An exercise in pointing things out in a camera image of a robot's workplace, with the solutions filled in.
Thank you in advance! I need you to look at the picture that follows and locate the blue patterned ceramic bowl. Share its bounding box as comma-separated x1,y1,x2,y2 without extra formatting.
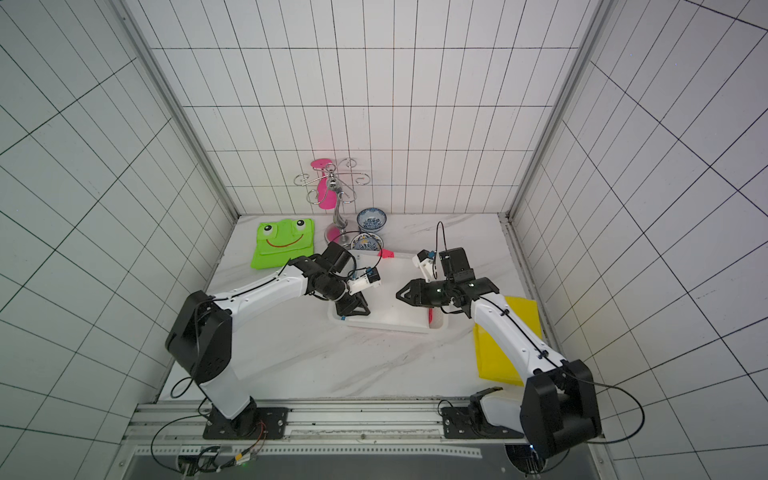
356,207,387,233

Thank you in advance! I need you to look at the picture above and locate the electronics wiring bundle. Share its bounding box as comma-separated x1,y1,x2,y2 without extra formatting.
149,419,268,478

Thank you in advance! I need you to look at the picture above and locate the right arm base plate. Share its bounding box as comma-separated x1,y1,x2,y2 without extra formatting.
438,405,525,440

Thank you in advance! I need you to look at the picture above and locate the pink bunny raincoat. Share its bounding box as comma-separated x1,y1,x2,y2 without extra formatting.
374,250,434,332

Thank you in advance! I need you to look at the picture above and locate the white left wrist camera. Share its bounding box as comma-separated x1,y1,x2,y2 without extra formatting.
347,267,381,295

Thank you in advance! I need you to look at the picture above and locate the silver wire cup stand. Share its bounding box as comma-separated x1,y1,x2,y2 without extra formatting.
294,157,371,246

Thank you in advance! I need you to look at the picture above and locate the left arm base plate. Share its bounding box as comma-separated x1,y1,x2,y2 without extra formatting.
203,406,289,441

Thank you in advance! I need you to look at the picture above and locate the blue patterned ceramic cup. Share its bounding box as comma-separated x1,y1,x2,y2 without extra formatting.
350,232,383,251

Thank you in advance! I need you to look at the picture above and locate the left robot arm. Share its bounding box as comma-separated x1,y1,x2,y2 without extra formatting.
165,243,381,438

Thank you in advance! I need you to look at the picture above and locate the white raincoat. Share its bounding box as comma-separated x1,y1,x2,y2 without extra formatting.
344,251,430,333

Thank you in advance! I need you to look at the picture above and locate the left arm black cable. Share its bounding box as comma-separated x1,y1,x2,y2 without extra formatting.
148,374,211,475

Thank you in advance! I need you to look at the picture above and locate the pink wine glass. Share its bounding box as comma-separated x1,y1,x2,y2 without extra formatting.
310,158,338,210

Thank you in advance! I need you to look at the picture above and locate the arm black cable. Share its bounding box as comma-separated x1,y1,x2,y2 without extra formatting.
148,374,211,475
437,383,646,475

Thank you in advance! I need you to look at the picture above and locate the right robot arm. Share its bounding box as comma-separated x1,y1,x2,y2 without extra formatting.
395,278,602,459

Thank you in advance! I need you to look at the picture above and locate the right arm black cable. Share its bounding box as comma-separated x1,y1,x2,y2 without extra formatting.
437,383,646,475

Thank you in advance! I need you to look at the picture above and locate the aluminium mounting rail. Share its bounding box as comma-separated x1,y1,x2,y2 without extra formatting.
119,397,530,464

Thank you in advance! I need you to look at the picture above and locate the white plastic perforated basket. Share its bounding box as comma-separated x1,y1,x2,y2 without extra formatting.
326,248,450,335

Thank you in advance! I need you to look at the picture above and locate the yellow raincoat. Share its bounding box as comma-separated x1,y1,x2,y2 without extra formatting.
473,296,543,386

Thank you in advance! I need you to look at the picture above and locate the green frog raincoat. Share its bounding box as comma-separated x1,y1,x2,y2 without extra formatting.
250,218,315,270

